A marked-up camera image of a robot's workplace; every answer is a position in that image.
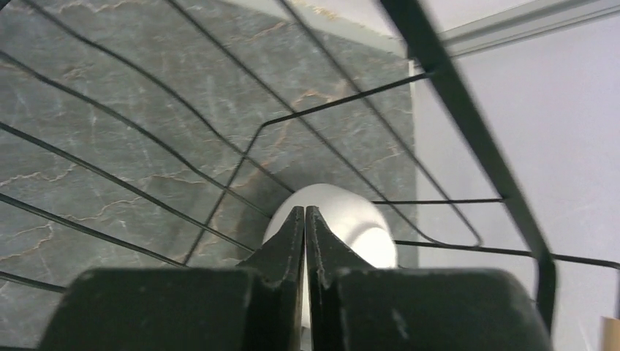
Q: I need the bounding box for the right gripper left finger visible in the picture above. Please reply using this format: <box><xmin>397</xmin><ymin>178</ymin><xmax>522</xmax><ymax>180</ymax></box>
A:
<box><xmin>38</xmin><ymin>206</ymin><xmax>305</xmax><ymax>350</ymax></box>

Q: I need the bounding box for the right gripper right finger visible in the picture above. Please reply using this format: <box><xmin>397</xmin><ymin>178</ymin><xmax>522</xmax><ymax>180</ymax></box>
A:
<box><xmin>305</xmin><ymin>206</ymin><xmax>553</xmax><ymax>350</ymax></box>

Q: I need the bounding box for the white bowl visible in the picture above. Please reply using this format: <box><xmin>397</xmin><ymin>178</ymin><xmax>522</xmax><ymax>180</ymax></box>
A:
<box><xmin>261</xmin><ymin>183</ymin><xmax>399</xmax><ymax>351</ymax></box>

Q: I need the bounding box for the black wire dish rack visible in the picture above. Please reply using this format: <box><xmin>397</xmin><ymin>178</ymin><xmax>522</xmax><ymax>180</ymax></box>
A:
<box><xmin>0</xmin><ymin>0</ymin><xmax>620</xmax><ymax>335</ymax></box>

